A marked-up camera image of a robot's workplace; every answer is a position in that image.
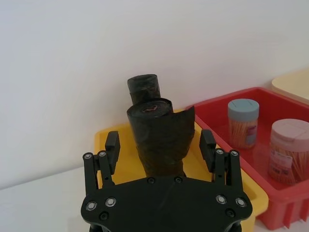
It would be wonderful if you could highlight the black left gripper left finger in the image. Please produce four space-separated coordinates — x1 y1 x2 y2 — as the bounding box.
83 130 121 196

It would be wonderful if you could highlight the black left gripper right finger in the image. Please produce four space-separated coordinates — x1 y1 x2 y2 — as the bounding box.
199 129 242 192

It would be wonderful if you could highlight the yellow plastic tray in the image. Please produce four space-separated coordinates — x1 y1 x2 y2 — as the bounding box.
94 110 269 232

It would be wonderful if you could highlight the toothpick jar with blue lid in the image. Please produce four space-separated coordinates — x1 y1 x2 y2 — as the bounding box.
227 98 260 149

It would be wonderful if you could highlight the large black garbage bag roll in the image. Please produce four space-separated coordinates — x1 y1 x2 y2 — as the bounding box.
126 98 196 179

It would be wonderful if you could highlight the red plastic tray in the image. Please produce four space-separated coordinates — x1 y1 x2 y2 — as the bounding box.
185 87 309 231

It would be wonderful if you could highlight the small black garbage bag roll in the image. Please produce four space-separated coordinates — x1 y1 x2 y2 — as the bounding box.
127 73 161 106

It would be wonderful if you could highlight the toothpick jar with pink lid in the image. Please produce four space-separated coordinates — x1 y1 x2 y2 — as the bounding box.
267 118 309 187

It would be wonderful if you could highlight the cream plastic tray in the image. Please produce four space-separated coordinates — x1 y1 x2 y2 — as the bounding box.
271 68 309 106

